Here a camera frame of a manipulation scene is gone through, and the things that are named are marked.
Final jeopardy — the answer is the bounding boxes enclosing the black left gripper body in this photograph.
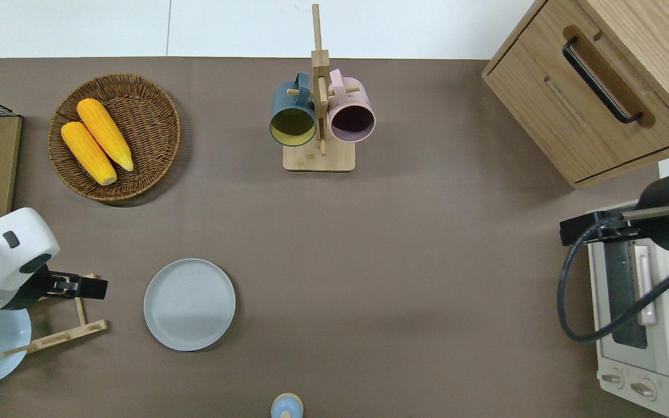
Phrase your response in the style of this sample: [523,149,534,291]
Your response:
[2,268,59,311]

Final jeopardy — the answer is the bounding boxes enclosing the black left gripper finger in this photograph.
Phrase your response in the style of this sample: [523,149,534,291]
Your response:
[59,273,109,300]

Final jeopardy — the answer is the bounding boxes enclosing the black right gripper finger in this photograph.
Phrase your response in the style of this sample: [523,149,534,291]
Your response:
[560,210,640,247]

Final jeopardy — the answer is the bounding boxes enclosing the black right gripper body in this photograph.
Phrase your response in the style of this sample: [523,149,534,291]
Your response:
[638,173,669,254]

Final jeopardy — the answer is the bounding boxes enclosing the gray round plate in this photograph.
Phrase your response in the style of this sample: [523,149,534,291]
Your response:
[143,258,236,352]

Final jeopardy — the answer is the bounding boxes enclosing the wooden plate rack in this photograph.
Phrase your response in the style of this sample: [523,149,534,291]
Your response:
[1,273,109,356]

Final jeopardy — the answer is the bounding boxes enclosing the yellow corn cob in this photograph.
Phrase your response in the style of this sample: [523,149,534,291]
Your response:
[60,121,118,186]
[76,98,135,172]

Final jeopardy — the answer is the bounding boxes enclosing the brown table mat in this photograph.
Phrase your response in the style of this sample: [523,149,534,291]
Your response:
[0,56,669,418]

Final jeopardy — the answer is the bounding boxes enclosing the brown wicker basket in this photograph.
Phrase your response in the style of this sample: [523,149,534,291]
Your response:
[48,73,182,202]

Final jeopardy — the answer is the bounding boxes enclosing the wooden drawer cabinet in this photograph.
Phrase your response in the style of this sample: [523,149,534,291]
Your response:
[481,0,669,190]

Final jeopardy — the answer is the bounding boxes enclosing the wooden mug tree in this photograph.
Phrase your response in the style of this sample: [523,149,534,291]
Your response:
[283,3,357,172]

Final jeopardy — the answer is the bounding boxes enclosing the pink mug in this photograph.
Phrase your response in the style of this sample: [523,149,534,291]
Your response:
[328,69,376,143]

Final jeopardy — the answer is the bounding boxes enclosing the dark blue mug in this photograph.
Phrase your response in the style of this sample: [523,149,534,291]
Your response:
[269,72,317,147]

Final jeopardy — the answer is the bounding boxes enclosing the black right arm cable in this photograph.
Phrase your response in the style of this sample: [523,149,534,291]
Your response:
[556,218,669,344]

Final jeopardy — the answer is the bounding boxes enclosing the black cabinet handle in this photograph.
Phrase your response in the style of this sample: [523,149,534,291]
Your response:
[562,37,643,125]

